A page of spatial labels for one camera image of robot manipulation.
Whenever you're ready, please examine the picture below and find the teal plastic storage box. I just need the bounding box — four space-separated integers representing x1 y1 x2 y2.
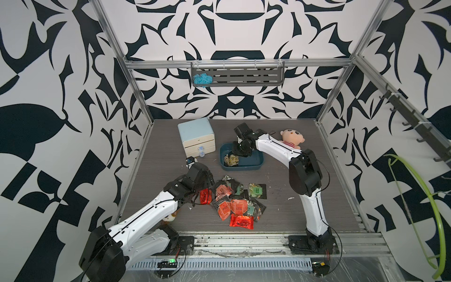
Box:
219 143 264 171

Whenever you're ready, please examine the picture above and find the red square tea bag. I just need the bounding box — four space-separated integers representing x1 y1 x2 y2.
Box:
231 199 248 215

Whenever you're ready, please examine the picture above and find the orange label black tea bag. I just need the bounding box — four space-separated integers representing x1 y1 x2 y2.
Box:
251 198 267 222

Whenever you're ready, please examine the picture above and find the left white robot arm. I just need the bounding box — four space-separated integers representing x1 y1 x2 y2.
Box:
79 163 214 282

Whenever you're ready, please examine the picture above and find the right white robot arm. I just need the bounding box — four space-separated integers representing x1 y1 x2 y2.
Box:
232 123 334 251

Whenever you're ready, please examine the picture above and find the small red tea bag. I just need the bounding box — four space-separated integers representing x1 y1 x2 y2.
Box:
200 189 213 205

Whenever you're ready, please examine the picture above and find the light blue drawer box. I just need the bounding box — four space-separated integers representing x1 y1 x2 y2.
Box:
177 117 216 157

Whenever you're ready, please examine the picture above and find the orange red tea bag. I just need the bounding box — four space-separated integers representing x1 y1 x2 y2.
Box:
218 201 231 221

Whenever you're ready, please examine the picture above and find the pink baby plush doll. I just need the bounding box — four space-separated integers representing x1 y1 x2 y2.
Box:
280 129 305 150

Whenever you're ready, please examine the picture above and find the brown white plush dog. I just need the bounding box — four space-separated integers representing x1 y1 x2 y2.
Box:
163 211 178 223

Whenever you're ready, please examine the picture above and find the cyan crumpled cloth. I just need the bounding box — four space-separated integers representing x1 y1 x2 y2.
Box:
193 73 213 87

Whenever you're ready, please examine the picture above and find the green hoop tube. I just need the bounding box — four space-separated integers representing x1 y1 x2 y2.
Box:
382 152 447 281

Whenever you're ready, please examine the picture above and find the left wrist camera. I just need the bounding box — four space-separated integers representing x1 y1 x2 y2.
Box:
186 156 197 169

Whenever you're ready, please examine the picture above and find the grey wall shelf rack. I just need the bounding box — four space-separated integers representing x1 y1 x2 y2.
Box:
190 60 285 87

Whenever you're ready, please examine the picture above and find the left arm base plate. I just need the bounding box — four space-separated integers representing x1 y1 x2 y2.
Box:
155 236 194 256

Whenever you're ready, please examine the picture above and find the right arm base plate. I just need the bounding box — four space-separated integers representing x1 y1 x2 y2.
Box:
288 234 339 255

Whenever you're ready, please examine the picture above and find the black wall hook rail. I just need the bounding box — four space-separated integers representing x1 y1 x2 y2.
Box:
379 83 451 167

